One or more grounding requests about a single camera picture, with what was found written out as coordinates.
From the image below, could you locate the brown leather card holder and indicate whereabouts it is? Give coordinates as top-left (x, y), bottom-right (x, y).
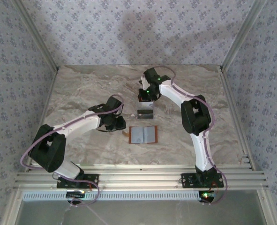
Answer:
top-left (122, 125), bottom-right (158, 145)

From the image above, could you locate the grey metal lower panel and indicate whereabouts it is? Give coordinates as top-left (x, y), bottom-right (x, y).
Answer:
top-left (18, 200), bottom-right (268, 225)

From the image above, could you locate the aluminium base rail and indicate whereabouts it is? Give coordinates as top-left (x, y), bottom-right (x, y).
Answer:
top-left (13, 164), bottom-right (270, 191)

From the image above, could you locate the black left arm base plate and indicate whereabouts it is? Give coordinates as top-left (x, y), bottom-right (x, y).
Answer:
top-left (56, 173), bottom-right (100, 189)

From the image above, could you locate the aluminium table side rail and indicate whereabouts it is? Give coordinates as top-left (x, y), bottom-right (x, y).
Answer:
top-left (219, 67), bottom-right (256, 171)
top-left (23, 67), bottom-right (60, 173)

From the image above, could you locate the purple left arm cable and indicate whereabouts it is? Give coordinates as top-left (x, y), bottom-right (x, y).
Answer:
top-left (20, 94), bottom-right (125, 208)

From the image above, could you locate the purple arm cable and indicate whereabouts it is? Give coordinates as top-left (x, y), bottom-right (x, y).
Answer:
top-left (20, 94), bottom-right (125, 208)
top-left (152, 66), bottom-right (228, 206)

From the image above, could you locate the slotted grey cable duct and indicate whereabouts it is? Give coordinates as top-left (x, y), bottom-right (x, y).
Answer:
top-left (22, 190), bottom-right (215, 202)

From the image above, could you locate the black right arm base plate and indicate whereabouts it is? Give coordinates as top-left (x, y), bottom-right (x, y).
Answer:
top-left (180, 172), bottom-right (224, 188)

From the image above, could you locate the thin pink wire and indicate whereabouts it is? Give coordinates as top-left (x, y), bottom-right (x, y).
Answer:
top-left (85, 205), bottom-right (107, 225)

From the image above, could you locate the aluminium corner post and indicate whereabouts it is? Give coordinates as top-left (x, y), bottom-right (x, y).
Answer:
top-left (220, 0), bottom-right (268, 71)
top-left (11, 0), bottom-right (60, 71)

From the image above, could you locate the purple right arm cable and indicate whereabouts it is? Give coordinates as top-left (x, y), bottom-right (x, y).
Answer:
top-left (152, 66), bottom-right (228, 206)

